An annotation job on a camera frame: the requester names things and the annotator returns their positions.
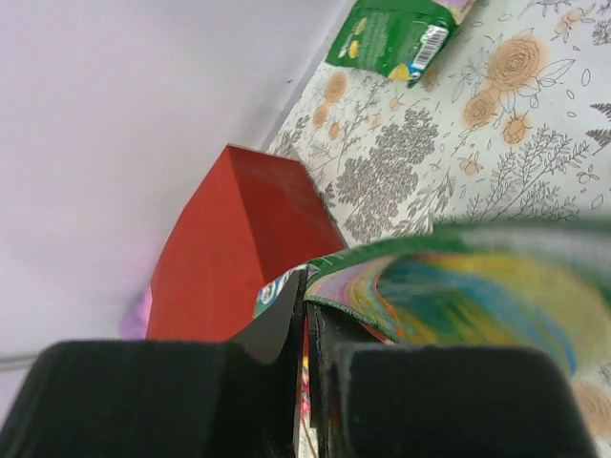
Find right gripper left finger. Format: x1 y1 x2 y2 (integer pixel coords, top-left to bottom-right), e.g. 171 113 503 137
1 271 305 457

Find purple folded cloth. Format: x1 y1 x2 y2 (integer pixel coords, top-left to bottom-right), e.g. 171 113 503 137
118 289 152 341

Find floral table mat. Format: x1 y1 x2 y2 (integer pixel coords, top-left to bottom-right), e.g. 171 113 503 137
270 1 610 457

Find red paper bag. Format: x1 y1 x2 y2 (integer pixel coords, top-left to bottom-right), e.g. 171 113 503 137
146 145 346 342

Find green snack packet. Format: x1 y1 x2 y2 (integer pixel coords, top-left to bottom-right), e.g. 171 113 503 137
326 0 475 87
251 218 611 378

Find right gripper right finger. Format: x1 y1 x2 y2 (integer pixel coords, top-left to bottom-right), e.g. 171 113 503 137
307 304 597 457

